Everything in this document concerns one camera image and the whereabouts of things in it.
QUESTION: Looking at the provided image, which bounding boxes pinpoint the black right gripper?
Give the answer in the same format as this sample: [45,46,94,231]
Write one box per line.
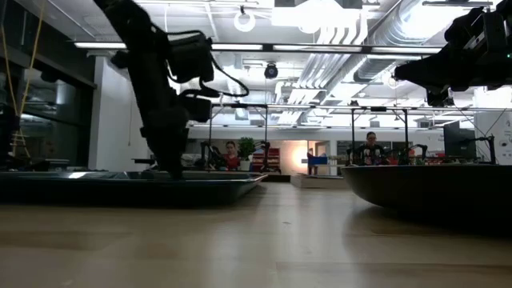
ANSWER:
[394,22,497,107]

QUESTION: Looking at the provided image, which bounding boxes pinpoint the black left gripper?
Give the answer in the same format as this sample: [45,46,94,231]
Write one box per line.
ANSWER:
[135,86,191,180]

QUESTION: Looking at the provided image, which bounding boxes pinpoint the black round plate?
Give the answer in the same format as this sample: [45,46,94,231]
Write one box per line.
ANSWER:
[341,164,512,220]

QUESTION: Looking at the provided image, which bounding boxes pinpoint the dark green plastic tray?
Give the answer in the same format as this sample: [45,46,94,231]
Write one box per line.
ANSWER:
[0,170,268,208]

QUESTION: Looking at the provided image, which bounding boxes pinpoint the person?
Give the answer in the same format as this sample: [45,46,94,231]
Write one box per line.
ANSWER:
[222,140,242,171]
[354,131,387,166]

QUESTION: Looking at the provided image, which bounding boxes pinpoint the green potted plant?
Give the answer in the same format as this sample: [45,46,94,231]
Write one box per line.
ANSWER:
[238,137,258,172]

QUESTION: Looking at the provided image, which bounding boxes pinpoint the dark background screen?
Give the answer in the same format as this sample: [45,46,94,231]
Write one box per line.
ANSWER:
[442,122,478,161]

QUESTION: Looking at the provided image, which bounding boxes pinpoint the long linear ceiling light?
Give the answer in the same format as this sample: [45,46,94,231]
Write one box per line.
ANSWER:
[74,41,443,55]

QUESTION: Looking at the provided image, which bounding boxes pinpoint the red shelf unit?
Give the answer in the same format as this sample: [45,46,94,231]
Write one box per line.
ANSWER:
[250,147,282,174]

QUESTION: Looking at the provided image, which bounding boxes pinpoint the blue background bin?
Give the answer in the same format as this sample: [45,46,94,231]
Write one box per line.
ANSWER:
[306,151,330,176]

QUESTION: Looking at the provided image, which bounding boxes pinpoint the small flat printed box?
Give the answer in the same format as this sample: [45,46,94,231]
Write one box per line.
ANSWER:
[290,174,350,190]

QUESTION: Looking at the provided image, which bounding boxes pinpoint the silver ventilation duct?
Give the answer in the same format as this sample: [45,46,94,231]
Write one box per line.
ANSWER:
[351,0,455,84]

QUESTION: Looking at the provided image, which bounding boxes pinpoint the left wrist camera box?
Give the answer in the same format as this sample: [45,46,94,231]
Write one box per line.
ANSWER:
[182,95,213,123]

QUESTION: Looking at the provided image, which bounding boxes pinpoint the black background rig frame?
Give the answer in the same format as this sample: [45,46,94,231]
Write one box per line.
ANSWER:
[207,102,270,174]
[350,106,410,166]

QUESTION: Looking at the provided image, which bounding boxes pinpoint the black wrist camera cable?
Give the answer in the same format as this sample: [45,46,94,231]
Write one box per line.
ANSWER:
[198,54,250,99]

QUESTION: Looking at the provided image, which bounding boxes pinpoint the white ring ceiling fixture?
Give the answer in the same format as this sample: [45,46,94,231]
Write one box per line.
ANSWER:
[233,9,257,34]

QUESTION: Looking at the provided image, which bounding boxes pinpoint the yellow cable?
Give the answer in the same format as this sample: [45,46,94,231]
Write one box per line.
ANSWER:
[0,0,46,158]

